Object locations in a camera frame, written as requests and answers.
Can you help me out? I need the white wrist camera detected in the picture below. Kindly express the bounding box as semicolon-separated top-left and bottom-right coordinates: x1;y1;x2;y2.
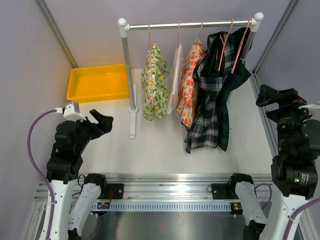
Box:
298;104;320;117
54;101;86;122

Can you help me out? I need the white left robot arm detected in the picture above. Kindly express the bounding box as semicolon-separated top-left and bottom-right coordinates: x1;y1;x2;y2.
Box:
41;109;114;240

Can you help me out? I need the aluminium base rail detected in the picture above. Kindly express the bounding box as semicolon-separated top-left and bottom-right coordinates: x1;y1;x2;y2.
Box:
105;173;231;202

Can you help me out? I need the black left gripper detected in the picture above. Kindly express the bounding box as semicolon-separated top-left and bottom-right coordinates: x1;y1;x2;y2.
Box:
74;109;113;154

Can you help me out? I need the dark green plaid skirt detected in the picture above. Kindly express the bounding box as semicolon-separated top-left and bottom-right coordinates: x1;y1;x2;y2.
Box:
215;27;251;151

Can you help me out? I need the navy white plaid skirt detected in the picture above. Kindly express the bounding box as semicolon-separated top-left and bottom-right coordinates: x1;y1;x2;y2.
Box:
184;31;234;154

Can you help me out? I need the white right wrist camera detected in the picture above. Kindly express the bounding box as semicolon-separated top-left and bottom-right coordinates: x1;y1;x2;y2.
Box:
298;104;320;117

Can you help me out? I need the lemon print skirt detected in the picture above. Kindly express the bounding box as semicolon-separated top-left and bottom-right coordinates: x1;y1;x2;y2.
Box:
141;43;170;121

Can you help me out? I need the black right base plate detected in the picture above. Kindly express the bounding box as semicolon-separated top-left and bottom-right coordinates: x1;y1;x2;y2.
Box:
206;183;239;200

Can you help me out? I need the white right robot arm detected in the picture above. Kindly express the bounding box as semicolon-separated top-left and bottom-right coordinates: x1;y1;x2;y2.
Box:
226;84;320;240

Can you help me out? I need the white slotted cable duct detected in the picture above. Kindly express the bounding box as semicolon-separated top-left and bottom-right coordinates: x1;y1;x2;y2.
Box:
91;201;231;212

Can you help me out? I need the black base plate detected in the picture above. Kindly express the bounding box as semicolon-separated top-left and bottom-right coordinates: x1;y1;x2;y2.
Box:
206;183;239;200
99;183;124;200

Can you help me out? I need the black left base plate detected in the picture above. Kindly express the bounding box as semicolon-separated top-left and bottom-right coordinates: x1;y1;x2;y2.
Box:
99;183;124;200

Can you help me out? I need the pink hanger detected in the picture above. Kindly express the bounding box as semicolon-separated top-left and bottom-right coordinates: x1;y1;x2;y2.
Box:
170;21;181;105
191;19;204;77
218;18;234;72
231;17;252;74
148;23;154;107

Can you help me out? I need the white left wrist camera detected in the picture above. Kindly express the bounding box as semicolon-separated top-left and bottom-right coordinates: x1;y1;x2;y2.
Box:
54;101;86;122

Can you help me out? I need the white metal clothes rack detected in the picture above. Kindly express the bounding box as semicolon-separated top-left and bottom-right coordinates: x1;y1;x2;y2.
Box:
117;12;264;140

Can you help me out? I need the orange floral skirt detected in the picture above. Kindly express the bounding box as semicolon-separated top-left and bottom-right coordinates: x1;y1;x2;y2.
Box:
176;40;205;128

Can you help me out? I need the yellow plastic tray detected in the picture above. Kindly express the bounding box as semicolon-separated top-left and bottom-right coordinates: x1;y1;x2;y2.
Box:
66;63;130;103

